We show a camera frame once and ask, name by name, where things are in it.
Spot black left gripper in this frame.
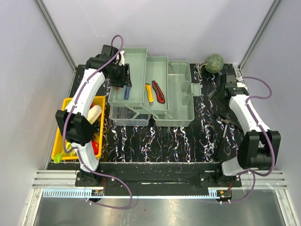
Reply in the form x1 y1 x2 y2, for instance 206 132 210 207
108 63 132 88

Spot blue red screwdriver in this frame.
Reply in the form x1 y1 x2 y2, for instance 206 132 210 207
124 86 131 100

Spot yellow utility knife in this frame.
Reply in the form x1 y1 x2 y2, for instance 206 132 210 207
145 83 154 105

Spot translucent green tool box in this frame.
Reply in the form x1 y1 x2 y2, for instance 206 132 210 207
108 48 201 127

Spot red black utility tool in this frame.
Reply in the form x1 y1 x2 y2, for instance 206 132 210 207
152 81 166 104

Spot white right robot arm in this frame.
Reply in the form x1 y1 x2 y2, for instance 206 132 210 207
209 74 281 186

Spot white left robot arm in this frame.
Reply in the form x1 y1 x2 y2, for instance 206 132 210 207
55 45 132 186

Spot green melon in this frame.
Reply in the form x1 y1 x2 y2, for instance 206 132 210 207
205 54 224 74

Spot white green leek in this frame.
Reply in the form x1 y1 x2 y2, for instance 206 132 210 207
52 103 102 163

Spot dark purple grapes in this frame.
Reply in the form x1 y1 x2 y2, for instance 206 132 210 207
93 119 103 143

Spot red apple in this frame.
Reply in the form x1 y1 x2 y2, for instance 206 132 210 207
92 140 99 155

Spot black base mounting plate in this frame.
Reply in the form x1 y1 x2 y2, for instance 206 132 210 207
75 162 242 196

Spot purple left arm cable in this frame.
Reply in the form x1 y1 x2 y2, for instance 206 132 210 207
62 35 134 209

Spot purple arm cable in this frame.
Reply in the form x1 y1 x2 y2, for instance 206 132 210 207
62 35 134 209
239 76 276 204

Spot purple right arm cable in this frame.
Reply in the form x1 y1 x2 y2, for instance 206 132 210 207
239 76 276 204

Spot left aluminium frame post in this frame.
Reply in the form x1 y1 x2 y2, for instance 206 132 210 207
34 0 77 72

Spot aluminium frame post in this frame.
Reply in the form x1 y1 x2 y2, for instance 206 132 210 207
238 0 283 70
34 0 77 72

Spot right aluminium frame post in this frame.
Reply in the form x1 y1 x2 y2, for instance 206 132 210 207
238 0 283 70

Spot white slotted cable duct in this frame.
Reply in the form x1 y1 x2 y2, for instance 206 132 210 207
42 188 232 200

